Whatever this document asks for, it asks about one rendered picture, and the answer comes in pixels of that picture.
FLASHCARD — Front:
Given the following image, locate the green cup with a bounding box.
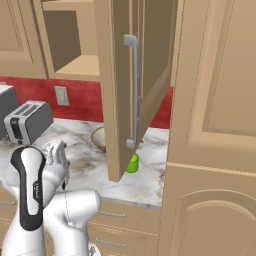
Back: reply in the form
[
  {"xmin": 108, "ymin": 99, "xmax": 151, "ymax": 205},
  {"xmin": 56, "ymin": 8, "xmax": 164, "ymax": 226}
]
[{"xmin": 125, "ymin": 152, "xmax": 141, "ymax": 174}]

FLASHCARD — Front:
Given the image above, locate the tan closed wall cabinet door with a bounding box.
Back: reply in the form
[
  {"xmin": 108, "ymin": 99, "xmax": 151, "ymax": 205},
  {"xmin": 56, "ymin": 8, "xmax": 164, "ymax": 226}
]
[{"xmin": 0, "ymin": 0, "xmax": 48, "ymax": 80}]

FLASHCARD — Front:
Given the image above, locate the tan tall cabinet lower door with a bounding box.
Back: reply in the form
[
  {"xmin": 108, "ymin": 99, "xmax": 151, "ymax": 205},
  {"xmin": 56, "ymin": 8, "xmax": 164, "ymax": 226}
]
[{"xmin": 158, "ymin": 162, "xmax": 256, "ymax": 256}]

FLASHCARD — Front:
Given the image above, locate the tan tall cabinet upper door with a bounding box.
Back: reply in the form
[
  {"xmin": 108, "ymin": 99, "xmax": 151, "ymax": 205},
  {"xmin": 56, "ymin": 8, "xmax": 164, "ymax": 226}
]
[{"xmin": 167, "ymin": 0, "xmax": 256, "ymax": 174}]

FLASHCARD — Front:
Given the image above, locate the silver toaster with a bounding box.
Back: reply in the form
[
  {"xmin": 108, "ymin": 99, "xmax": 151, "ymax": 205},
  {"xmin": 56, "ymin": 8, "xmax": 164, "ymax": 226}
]
[{"xmin": 3, "ymin": 99, "xmax": 55, "ymax": 146}]

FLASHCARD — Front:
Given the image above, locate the white wall outlet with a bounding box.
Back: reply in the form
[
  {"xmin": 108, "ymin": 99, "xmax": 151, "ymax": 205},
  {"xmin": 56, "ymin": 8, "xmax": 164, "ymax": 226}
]
[{"xmin": 54, "ymin": 85, "xmax": 70, "ymax": 107}]

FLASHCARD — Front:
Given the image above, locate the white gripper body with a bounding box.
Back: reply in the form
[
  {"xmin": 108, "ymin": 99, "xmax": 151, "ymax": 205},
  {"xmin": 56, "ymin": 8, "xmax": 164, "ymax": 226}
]
[{"xmin": 43, "ymin": 139, "xmax": 70, "ymax": 175}]

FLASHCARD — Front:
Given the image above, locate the tan drawer front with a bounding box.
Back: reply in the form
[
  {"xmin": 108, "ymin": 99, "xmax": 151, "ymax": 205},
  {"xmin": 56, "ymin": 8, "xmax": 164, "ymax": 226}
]
[
  {"xmin": 85, "ymin": 226, "xmax": 160, "ymax": 256},
  {"xmin": 87, "ymin": 199, "xmax": 162, "ymax": 237},
  {"xmin": 0, "ymin": 189, "xmax": 18, "ymax": 224}
]

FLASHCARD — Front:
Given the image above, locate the tan tall cabinet door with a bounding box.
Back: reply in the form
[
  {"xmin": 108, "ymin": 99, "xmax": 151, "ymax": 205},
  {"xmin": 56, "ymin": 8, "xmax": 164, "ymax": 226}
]
[
  {"xmin": 167, "ymin": 0, "xmax": 256, "ymax": 174},
  {"xmin": 158, "ymin": 162, "xmax": 256, "ymax": 256}
]

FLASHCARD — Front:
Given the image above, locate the grey drawer handle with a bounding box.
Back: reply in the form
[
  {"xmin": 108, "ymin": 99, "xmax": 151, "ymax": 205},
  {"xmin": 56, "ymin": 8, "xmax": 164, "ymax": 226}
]
[
  {"xmin": 94, "ymin": 237, "xmax": 128, "ymax": 249},
  {"xmin": 0, "ymin": 199, "xmax": 17, "ymax": 207},
  {"xmin": 97, "ymin": 210, "xmax": 128, "ymax": 219}
]

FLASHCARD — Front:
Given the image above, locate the tan white bowl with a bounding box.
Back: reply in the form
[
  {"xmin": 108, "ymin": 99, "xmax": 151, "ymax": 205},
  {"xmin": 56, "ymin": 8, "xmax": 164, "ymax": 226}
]
[{"xmin": 90, "ymin": 125, "xmax": 108, "ymax": 151}]

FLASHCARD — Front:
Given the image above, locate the tan open wall cabinet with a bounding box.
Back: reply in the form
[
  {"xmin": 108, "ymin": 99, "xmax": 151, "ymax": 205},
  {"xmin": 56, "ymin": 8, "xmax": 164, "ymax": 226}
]
[{"xmin": 33, "ymin": 0, "xmax": 102, "ymax": 82}]

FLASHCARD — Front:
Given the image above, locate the grey appliance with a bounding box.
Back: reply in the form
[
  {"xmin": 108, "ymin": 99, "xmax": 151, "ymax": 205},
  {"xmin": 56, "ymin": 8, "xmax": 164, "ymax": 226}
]
[{"xmin": 0, "ymin": 83, "xmax": 20, "ymax": 142}]

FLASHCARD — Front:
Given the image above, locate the tan open cabinet door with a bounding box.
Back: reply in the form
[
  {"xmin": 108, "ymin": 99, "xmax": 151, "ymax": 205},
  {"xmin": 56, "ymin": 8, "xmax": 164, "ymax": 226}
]
[{"xmin": 94, "ymin": 0, "xmax": 178, "ymax": 183}]

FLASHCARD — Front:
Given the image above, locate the grey cabinet door handle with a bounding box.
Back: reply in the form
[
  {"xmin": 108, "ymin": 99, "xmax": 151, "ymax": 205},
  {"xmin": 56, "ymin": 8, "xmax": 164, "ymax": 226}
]
[{"xmin": 123, "ymin": 33, "xmax": 142, "ymax": 150}]

